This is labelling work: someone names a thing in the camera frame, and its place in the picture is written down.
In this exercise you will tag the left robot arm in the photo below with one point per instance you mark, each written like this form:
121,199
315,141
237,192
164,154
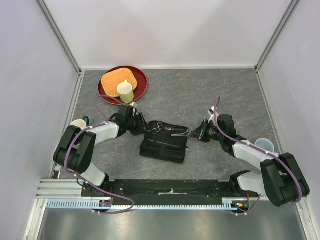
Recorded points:
76,147

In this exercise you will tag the pale green cup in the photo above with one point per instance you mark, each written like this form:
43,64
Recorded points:
125,92

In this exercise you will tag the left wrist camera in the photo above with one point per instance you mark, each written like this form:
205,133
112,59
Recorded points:
134,104

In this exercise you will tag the black tool case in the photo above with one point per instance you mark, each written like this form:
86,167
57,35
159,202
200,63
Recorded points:
162,146

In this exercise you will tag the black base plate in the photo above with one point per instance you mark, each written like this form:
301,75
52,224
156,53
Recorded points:
171,192

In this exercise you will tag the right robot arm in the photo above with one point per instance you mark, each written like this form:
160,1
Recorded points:
281,179

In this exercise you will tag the clear plastic cup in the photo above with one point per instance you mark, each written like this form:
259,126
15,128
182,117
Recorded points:
265,144

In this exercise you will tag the silver scissors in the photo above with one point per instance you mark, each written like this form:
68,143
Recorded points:
161,127
187,133

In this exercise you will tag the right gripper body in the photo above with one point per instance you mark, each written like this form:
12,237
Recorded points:
209,132

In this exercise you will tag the dark green mug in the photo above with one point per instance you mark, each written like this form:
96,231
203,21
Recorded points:
81,123

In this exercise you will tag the grey slotted cable duct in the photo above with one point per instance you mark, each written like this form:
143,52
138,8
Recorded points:
97,204

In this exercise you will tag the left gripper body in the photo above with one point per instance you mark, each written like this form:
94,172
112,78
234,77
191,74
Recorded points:
135,126

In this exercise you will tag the red round tray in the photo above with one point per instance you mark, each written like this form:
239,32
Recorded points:
138,92

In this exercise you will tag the orange woven mat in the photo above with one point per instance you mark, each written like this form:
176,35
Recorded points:
112,79

